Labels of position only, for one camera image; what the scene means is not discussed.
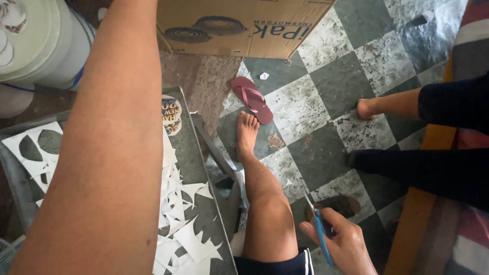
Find orange wooden bench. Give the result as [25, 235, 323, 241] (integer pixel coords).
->
[383, 53, 459, 275]

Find pile of white paper offcuts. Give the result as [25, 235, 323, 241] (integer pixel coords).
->
[152, 126, 224, 275]

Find white sheet with cut holes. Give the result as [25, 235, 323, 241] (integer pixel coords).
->
[2, 121, 64, 208]

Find brown cardboard box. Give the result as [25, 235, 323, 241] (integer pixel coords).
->
[156, 0, 337, 60]

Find white plastic basket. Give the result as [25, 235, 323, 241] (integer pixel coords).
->
[0, 235, 26, 275]

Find person's right hand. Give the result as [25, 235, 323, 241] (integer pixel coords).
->
[299, 208, 379, 275]

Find small white object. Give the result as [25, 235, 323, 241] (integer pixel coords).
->
[406, 10, 436, 27]

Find round printed stickers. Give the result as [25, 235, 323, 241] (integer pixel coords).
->
[161, 94, 183, 136]

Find dark shorts with white stripes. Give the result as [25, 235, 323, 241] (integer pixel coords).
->
[233, 248, 315, 275]

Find brown sandal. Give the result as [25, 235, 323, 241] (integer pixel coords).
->
[305, 195, 362, 223]

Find grey metal table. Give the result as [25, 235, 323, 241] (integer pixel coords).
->
[0, 86, 250, 275]

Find blue handled scissors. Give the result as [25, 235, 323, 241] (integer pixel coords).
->
[299, 179, 335, 268]

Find person's right leg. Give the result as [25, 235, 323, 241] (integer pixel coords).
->
[236, 111, 299, 263]

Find striped cloth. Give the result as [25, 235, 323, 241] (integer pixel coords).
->
[411, 0, 489, 275]

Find pink flip-flop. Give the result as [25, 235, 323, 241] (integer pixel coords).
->
[231, 76, 274, 125]

